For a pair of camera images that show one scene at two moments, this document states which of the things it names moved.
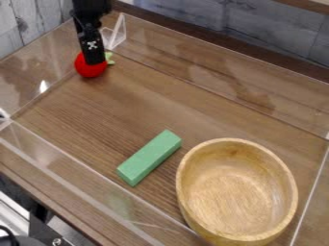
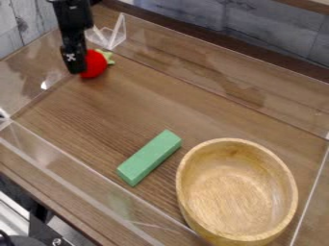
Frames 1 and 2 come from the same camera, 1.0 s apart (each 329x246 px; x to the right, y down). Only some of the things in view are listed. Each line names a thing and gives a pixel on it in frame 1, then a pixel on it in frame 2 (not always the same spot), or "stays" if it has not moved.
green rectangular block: x=145 y=161 stays
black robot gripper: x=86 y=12 to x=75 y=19
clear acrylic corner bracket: x=115 y=36 stays
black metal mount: x=42 y=231 stays
